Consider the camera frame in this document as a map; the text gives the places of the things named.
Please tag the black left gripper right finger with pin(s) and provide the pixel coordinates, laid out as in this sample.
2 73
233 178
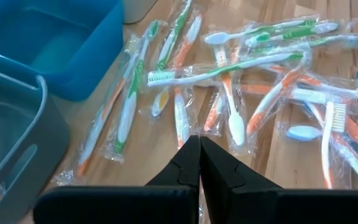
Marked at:
275 207

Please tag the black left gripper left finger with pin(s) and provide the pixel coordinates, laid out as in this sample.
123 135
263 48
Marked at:
135 205

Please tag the grey plastic bin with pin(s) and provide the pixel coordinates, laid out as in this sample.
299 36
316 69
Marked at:
26 124

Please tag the blue plastic bin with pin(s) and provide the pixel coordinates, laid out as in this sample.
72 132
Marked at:
73 46

